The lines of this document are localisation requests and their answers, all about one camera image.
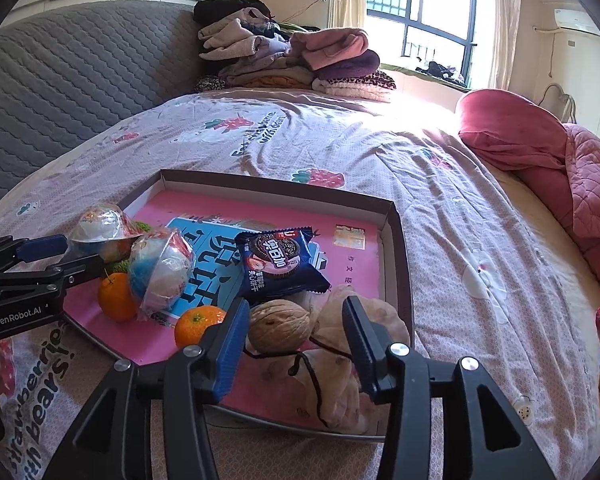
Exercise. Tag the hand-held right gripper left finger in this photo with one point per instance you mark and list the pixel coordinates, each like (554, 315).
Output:
(230, 355)

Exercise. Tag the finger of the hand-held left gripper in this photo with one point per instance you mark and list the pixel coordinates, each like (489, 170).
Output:
(80, 266)
(42, 247)

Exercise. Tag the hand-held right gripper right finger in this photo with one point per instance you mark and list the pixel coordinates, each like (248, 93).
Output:
(360, 355)

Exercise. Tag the orange mandarin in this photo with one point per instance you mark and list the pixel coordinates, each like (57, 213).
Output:
(195, 327)
(115, 300)

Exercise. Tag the red ball toy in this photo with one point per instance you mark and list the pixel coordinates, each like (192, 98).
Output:
(102, 227)

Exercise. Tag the brown walnut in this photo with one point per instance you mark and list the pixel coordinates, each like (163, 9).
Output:
(280, 325)

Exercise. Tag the blue ball toy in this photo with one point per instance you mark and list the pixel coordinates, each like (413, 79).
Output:
(162, 270)

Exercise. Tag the shallow cardboard box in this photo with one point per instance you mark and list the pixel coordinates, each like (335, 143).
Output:
(392, 270)

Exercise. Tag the dark blue cookie packet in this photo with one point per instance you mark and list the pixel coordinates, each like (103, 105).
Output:
(280, 260)

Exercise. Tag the pink book with blue label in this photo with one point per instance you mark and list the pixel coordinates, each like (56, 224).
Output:
(350, 270)

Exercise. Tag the grey quilted headboard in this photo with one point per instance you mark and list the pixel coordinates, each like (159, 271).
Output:
(80, 75)

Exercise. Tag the red pillow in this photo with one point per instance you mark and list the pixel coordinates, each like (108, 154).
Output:
(505, 125)

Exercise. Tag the pink quilted blanket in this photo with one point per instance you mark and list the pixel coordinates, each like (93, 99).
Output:
(595, 185)

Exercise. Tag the dark clothes on windowsill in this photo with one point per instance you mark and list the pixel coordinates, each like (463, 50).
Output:
(440, 71)

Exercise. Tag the pile of folded clothes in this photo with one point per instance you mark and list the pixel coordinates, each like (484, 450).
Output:
(335, 50)

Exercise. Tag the straight cream curtain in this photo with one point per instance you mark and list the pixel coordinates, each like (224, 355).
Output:
(502, 20)

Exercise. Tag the white air conditioner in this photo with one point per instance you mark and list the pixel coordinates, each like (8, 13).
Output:
(575, 20)

